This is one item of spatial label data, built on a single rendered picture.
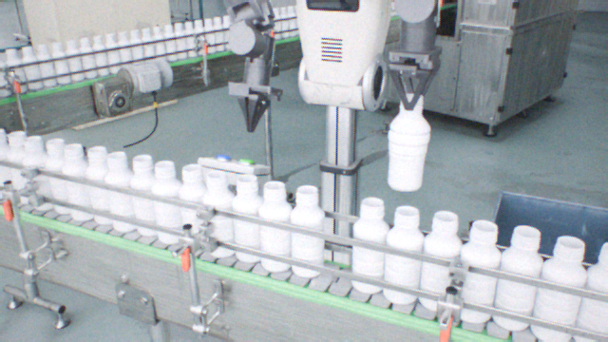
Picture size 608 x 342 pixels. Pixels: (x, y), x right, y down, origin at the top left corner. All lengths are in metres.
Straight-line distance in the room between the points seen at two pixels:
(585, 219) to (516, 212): 0.16
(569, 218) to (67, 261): 1.21
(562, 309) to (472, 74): 3.80
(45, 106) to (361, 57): 1.42
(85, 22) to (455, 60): 3.07
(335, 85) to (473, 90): 3.21
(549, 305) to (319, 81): 0.87
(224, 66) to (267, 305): 2.01
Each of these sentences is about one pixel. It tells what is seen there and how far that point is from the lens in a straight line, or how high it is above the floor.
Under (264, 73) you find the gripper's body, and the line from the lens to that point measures 1.15.
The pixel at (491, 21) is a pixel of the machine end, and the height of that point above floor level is 0.93.
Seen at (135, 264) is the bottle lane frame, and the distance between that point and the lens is 1.18.
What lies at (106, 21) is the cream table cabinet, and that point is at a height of 0.87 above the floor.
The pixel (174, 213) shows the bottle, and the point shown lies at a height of 1.07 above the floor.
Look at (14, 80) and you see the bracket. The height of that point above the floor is 1.08.
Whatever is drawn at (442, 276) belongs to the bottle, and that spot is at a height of 1.07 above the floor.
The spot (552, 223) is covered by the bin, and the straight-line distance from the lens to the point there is 1.52.
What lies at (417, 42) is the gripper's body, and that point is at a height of 1.41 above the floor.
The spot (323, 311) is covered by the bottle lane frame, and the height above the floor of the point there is 0.97.
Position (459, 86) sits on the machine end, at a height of 0.38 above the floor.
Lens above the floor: 1.58
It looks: 25 degrees down
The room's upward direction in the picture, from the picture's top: 1 degrees counter-clockwise
